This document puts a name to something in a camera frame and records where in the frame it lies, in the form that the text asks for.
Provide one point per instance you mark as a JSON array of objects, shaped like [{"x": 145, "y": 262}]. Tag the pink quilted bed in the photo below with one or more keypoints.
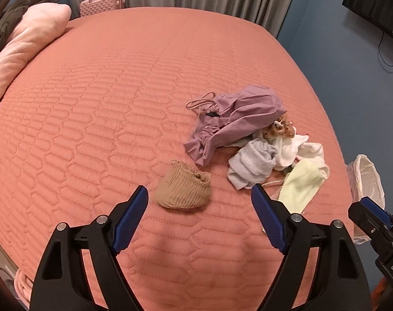
[{"x": 118, "y": 103}]

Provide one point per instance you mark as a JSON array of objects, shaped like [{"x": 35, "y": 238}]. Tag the pale pink fluffy pillow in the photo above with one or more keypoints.
[{"x": 31, "y": 42}]

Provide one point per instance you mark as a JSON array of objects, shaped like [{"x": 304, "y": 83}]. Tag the lavender cloth garment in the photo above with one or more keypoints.
[{"x": 251, "y": 162}]

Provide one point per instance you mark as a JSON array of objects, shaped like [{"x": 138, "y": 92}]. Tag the pale pink fleece cloth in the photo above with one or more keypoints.
[{"x": 23, "y": 286}]

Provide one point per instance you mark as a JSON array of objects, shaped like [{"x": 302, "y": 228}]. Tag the white cloth garment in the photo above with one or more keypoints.
[
  {"x": 287, "y": 150},
  {"x": 313, "y": 150}
]

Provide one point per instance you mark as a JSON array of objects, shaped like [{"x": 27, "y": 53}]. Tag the black wall television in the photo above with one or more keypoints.
[{"x": 374, "y": 0}]

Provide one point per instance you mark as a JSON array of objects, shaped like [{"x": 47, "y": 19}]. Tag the tan spotted scrunchie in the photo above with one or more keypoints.
[{"x": 277, "y": 129}]

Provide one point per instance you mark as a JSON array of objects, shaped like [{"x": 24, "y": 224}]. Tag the tan ribbed stocking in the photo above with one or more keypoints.
[{"x": 180, "y": 188}]

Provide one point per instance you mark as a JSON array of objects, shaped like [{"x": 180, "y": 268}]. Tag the trash bin with white liner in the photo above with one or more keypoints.
[{"x": 368, "y": 175}]

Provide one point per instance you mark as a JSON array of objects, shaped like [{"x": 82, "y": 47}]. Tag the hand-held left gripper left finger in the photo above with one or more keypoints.
[{"x": 131, "y": 215}]

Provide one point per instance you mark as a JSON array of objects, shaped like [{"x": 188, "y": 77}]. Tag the pale yellow cloth garment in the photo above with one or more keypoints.
[{"x": 300, "y": 184}]

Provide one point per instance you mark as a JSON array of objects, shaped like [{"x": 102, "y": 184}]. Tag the dark olive jacket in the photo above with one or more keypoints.
[{"x": 6, "y": 26}]

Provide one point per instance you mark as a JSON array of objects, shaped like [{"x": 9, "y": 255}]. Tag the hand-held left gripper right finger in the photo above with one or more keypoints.
[{"x": 269, "y": 215}]

